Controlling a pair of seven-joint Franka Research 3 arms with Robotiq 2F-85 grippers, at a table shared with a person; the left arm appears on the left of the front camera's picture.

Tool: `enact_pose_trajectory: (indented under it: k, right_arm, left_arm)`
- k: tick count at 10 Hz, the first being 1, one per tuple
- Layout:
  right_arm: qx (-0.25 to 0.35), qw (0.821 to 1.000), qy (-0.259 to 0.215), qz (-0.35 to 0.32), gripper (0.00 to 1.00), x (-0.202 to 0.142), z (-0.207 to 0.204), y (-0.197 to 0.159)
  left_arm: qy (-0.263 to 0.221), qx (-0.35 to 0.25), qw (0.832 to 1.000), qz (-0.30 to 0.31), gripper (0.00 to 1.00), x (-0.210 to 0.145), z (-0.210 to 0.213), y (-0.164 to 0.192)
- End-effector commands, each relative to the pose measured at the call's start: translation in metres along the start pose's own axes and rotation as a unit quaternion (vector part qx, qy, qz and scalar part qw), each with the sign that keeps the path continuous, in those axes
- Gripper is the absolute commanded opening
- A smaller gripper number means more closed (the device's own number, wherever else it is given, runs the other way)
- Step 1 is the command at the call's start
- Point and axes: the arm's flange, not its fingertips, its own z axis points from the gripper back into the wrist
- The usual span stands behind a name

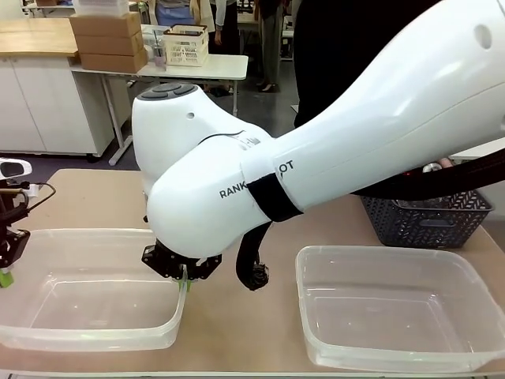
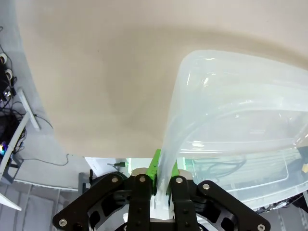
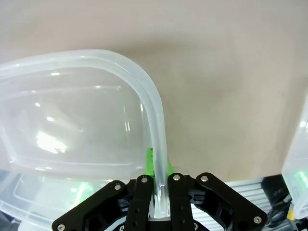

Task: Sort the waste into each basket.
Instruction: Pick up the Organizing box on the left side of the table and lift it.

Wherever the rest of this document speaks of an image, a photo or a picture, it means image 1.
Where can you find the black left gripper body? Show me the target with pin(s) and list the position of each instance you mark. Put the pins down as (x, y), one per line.
(12, 205)

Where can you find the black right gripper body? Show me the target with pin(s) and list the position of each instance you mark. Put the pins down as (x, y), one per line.
(181, 264)

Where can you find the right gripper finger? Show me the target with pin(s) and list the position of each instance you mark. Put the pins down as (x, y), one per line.
(211, 266)
(152, 258)

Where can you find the large clear plastic bin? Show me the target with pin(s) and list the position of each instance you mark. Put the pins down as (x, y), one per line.
(98, 316)

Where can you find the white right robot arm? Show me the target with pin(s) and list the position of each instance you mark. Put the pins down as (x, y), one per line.
(355, 118)

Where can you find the dark grey woven plastic basket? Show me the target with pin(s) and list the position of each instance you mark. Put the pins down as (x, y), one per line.
(418, 229)

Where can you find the cream basket with brown rim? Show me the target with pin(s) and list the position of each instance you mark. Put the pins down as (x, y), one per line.
(185, 49)

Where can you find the person's left hand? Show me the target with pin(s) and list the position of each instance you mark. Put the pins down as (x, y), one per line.
(446, 162)

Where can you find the white cabinet with wooden top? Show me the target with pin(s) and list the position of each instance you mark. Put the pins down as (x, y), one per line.
(39, 98)

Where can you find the brown cardboard box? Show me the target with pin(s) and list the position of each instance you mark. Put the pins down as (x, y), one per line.
(106, 24)
(114, 62)
(110, 43)

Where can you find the small clear plastic bin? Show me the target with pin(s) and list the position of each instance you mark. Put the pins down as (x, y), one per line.
(394, 316)

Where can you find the white folding table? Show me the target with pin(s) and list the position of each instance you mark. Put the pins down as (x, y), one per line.
(221, 67)

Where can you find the plastic cup with straw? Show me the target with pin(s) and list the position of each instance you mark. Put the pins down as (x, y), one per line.
(159, 55)

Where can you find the white plastic container stack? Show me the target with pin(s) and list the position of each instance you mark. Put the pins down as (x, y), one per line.
(100, 7)

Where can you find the person in black clothes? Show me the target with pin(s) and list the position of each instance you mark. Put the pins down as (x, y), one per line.
(315, 59)

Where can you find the person in grey trousers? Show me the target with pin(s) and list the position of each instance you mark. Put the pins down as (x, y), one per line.
(272, 39)

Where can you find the person in dark trousers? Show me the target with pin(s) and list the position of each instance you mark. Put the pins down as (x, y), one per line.
(225, 23)

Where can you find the person in blue dress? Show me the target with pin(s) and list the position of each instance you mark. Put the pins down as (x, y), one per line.
(173, 12)

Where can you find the person in beige coat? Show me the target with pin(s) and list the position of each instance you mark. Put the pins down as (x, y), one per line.
(203, 16)

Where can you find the white side table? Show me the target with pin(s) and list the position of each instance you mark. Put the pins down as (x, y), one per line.
(481, 148)

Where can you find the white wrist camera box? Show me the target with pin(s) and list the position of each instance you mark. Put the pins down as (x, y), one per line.
(33, 190)

